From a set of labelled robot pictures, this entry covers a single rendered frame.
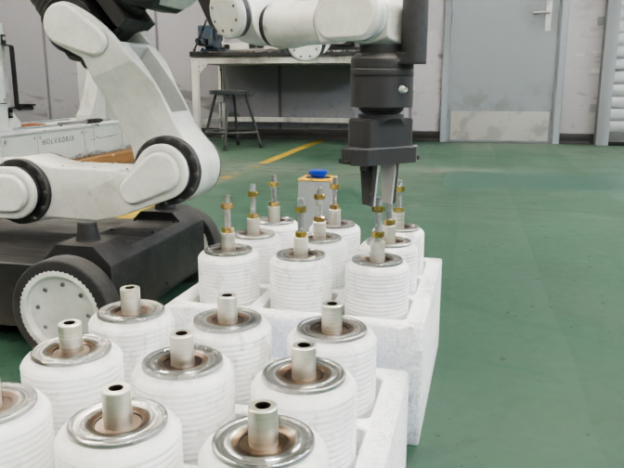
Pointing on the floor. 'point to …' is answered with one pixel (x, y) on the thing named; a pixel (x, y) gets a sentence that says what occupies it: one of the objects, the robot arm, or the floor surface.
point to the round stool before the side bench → (234, 116)
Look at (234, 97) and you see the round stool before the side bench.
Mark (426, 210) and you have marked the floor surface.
